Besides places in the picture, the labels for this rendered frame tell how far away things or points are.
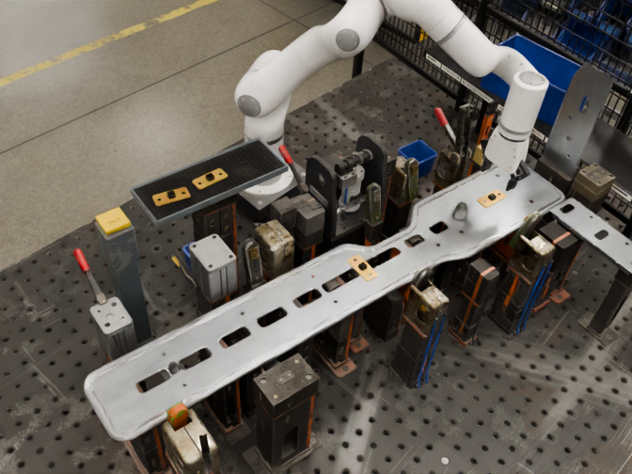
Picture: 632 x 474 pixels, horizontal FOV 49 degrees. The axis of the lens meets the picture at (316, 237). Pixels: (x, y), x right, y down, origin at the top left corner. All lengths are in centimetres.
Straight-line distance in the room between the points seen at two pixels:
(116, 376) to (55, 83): 285
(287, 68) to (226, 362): 80
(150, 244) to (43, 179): 146
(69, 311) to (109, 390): 58
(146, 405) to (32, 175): 226
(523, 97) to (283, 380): 87
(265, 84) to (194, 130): 187
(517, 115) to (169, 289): 108
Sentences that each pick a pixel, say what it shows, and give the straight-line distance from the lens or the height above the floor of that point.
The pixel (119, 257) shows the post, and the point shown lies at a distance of 170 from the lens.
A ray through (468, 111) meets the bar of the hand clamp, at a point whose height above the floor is 121.
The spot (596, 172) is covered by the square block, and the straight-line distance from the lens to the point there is 213.
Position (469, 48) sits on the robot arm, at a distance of 172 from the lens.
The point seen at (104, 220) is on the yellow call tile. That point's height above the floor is 116.
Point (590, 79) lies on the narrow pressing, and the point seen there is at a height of 130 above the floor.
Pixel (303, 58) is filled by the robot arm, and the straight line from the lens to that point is 187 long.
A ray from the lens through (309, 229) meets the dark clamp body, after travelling 179.
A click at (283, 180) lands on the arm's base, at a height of 81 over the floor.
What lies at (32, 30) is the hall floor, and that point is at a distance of 476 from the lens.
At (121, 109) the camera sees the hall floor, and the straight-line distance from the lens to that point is 397.
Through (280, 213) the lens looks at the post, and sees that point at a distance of 174.
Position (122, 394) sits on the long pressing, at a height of 100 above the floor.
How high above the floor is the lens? 232
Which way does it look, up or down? 47 degrees down
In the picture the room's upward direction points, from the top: 5 degrees clockwise
